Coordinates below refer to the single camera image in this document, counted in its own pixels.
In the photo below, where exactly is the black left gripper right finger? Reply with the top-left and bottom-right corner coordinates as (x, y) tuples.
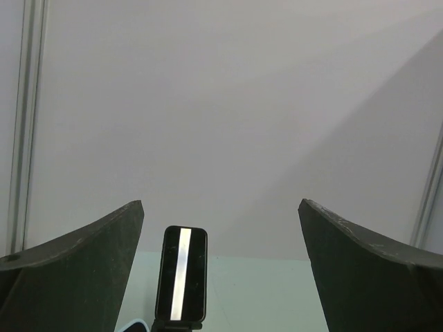
(298, 199), (442, 331)

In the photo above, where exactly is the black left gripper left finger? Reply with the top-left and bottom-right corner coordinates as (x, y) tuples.
(1, 201), (144, 331)

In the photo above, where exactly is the light blue cased smartphone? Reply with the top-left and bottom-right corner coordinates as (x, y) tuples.
(118, 319), (150, 332)

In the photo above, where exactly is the black smartphone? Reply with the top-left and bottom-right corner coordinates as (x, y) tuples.
(155, 225), (208, 324)

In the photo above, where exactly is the black folding phone stand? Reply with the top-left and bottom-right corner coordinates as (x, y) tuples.
(150, 320), (203, 332)

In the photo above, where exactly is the right aluminium corner post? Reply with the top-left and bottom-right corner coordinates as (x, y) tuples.
(410, 126), (442, 248)

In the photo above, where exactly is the aluminium corner post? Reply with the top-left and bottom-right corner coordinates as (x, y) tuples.
(6, 1), (49, 255)
(410, 126), (442, 248)

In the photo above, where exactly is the left aluminium corner post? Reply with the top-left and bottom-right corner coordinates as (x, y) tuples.
(6, 1), (49, 255)

